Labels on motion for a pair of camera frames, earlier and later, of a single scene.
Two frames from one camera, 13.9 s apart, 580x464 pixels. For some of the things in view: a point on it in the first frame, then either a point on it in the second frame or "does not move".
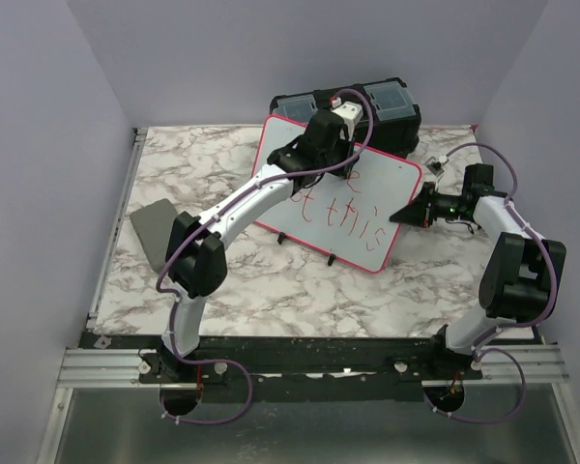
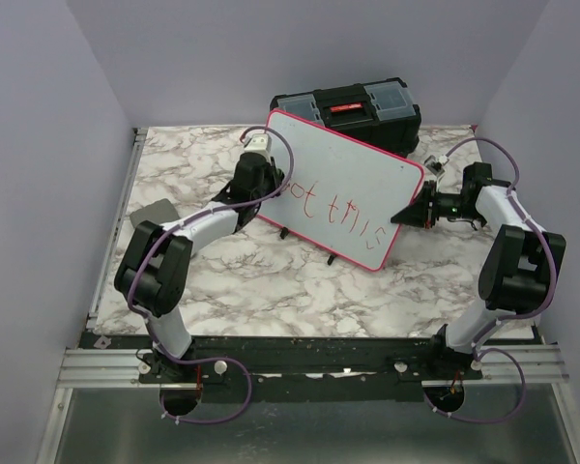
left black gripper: [344, 144] to [271, 171]
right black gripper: [417, 212] does not move
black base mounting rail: [304, 368] does not move
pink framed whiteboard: [346, 217] does not move
